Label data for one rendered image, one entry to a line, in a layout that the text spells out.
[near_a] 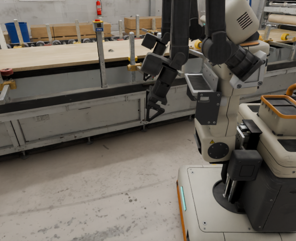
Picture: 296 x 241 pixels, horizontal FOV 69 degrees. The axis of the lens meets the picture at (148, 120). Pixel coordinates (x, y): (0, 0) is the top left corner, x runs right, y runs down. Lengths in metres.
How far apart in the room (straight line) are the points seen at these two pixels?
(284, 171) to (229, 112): 0.34
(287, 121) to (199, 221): 0.71
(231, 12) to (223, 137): 0.54
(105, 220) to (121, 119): 1.10
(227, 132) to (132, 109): 1.46
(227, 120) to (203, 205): 0.62
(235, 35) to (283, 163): 0.56
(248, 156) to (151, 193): 0.97
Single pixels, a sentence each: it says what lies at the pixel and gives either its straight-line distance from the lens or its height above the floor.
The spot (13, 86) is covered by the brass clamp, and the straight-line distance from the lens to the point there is 1.87.
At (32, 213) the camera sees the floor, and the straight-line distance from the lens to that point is 1.93.
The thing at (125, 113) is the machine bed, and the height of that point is 0.28.
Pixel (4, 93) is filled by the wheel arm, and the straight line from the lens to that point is 1.70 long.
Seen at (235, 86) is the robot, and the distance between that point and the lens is 0.83.
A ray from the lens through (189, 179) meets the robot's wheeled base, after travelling 1.59.
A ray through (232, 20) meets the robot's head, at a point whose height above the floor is 1.31.
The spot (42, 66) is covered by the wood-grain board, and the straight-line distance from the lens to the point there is 1.98.
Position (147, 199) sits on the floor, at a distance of 1.81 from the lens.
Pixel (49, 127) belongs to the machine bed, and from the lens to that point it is 2.30.
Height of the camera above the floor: 1.40
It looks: 30 degrees down
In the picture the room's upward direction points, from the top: straight up
